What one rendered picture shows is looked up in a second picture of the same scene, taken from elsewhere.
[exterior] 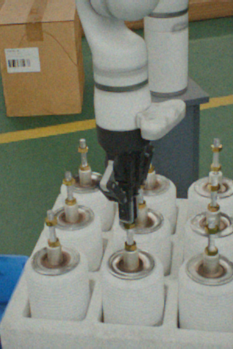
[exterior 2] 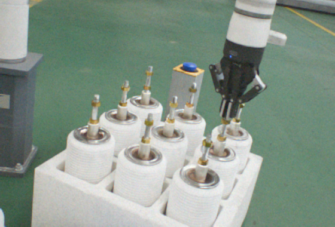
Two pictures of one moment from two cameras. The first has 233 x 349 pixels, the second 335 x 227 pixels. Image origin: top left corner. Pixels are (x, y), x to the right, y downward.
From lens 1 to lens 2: 1.12 m
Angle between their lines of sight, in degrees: 72
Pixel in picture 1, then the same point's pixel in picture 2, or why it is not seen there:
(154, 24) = not seen: outside the picture
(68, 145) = not seen: outside the picture
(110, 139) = (261, 54)
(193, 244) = (195, 131)
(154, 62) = (14, 33)
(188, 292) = (242, 149)
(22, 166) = not seen: outside the picture
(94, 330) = (235, 204)
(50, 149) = not seen: outside the picture
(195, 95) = (35, 56)
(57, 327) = (227, 218)
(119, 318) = (229, 189)
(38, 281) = (218, 193)
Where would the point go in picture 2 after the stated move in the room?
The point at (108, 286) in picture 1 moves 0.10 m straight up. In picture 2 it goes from (229, 169) to (241, 125)
